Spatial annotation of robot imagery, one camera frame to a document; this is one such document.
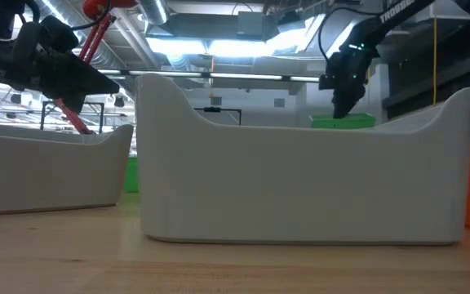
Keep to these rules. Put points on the silver ventilation duct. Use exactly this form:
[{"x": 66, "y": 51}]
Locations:
[{"x": 153, "y": 10}]

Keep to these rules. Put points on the long ceiling light strip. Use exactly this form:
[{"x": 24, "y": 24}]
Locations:
[{"x": 239, "y": 76}]

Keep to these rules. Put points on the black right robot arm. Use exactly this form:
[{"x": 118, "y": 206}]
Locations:
[{"x": 398, "y": 16}]

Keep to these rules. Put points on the grey plastic basket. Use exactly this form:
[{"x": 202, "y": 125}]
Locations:
[
  {"x": 300, "y": 183},
  {"x": 47, "y": 175}
]

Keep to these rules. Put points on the red desk lamp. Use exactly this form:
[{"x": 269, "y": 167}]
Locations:
[{"x": 94, "y": 8}]

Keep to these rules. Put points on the green plastic mesh basket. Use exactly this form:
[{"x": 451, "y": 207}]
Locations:
[
  {"x": 131, "y": 175},
  {"x": 361, "y": 121}
]

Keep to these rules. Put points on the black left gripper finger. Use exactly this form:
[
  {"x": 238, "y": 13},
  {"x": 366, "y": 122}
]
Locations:
[
  {"x": 74, "y": 96},
  {"x": 80, "y": 71}
]

